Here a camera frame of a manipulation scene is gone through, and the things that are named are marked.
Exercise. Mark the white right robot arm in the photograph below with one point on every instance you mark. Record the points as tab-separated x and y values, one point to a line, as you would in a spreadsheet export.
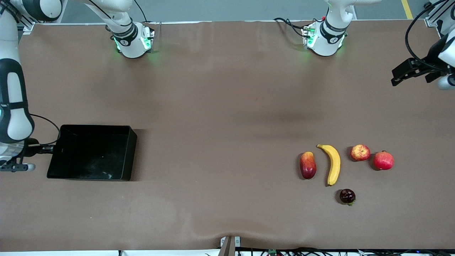
16	117

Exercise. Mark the small green circuit board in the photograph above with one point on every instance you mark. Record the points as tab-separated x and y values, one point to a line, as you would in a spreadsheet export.
272	252

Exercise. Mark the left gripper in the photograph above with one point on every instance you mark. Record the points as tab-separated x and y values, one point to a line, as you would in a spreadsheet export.
430	59

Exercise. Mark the black plastic box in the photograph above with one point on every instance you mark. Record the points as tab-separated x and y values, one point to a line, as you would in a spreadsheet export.
92	153

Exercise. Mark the aluminium frame profile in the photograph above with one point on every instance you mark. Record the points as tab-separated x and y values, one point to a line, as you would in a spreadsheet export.
26	25
439	14

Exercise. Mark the red yellow mango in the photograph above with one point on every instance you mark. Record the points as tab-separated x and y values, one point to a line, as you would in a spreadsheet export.
308	166

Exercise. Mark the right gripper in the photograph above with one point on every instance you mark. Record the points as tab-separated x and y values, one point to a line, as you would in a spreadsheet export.
30	152

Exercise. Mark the red pomegranate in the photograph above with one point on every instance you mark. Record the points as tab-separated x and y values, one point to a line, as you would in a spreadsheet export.
383	160

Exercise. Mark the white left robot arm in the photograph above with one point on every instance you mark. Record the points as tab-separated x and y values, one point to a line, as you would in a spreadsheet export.
328	35

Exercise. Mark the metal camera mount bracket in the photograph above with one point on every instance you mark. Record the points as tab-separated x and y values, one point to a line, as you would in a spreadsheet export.
229	247

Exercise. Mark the dark purple mangosteen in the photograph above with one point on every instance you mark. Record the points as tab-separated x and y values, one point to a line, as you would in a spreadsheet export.
347	196

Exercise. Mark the table cover mat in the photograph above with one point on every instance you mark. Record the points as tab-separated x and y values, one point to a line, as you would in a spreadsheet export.
213	142

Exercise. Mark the red yellow apple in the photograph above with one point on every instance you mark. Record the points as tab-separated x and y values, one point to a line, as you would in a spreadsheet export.
360	153

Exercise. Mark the yellow banana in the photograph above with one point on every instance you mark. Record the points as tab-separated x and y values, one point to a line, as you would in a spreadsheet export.
334	163

